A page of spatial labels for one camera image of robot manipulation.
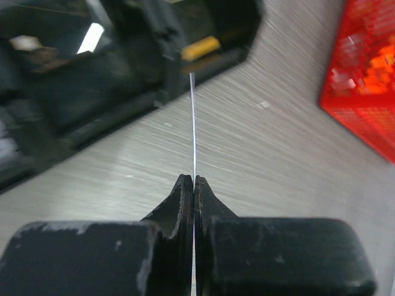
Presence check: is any black card organizer tray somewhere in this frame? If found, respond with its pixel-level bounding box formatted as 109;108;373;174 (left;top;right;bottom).
1;1;266;192

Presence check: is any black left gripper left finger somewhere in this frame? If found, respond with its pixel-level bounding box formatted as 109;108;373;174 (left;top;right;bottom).
144;175;194;295

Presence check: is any red plastic shopping basket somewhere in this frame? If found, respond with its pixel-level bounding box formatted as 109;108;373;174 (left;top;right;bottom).
319;1;394;162

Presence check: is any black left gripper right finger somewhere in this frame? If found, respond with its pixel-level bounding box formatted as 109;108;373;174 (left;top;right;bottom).
194;176;238;296

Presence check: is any silver VIP credit card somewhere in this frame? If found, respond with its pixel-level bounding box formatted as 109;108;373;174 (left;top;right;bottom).
189;72;197;296

